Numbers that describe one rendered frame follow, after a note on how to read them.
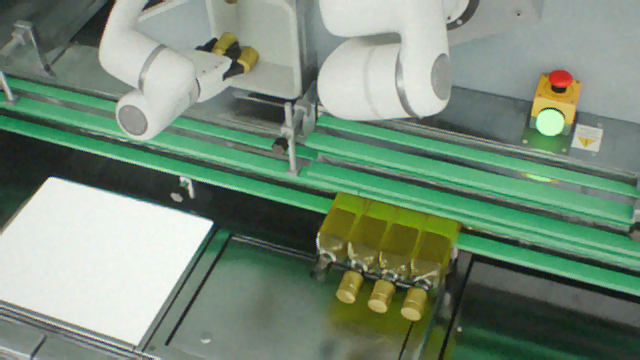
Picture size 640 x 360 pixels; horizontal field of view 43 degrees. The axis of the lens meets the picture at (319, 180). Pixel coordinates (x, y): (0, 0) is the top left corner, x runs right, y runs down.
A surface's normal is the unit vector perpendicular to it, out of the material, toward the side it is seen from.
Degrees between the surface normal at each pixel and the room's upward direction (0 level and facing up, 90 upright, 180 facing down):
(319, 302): 91
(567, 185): 90
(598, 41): 0
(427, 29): 76
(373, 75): 47
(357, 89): 29
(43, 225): 90
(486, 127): 90
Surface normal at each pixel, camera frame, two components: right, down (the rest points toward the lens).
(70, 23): 0.93, 0.23
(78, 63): -0.04, -0.69
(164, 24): -0.36, 0.68
